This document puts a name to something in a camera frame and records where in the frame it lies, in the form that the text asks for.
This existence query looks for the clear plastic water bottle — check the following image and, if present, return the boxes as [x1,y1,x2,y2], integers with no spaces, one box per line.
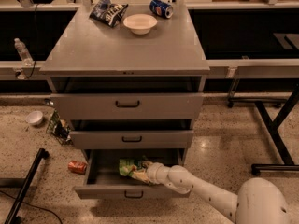
[14,38,34,66]

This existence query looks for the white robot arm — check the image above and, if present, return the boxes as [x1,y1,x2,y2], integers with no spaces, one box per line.
[132,161,290,224]

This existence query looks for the dark blue chip bag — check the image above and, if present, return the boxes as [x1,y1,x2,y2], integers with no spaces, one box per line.
[90,0,128,28]

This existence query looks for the blue soda can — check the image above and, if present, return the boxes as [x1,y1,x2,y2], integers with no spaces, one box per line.
[149,0,173,19]

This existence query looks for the white bowl on cabinet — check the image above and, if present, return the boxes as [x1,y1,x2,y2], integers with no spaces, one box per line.
[123,14,158,35]

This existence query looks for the orange soda can on floor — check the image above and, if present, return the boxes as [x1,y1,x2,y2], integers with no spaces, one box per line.
[68,161,87,175]

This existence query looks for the grey drawer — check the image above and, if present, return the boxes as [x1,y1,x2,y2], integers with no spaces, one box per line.
[51,93,203,120]
[75,148,188,199]
[70,130,193,149]

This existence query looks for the white bowl on floor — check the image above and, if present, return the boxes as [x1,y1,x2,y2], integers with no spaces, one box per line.
[25,111,44,126]

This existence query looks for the bottom grey drawer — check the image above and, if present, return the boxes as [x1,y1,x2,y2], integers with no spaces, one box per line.
[75,148,188,199]

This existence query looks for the middle grey drawer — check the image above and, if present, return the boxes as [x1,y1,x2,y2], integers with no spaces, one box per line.
[70,130,193,149]

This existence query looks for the black floor cable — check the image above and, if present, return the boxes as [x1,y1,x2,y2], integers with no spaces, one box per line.
[0,189,64,224]

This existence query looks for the top grey drawer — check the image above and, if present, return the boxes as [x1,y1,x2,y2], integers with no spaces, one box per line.
[51,93,203,120]

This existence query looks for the black table frame right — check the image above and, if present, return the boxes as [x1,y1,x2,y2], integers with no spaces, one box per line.
[227,78,299,175]

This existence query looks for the green snack bag on floor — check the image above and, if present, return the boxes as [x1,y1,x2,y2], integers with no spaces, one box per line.
[46,110,72,145]

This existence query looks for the grey drawer cabinet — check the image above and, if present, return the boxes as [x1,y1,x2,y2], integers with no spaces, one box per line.
[39,4,210,166]

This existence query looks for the green rice chip bag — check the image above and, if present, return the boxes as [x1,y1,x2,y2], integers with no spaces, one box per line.
[119,158,148,178]

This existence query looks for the black stand leg left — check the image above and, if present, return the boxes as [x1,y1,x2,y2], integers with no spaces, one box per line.
[0,148,49,224]

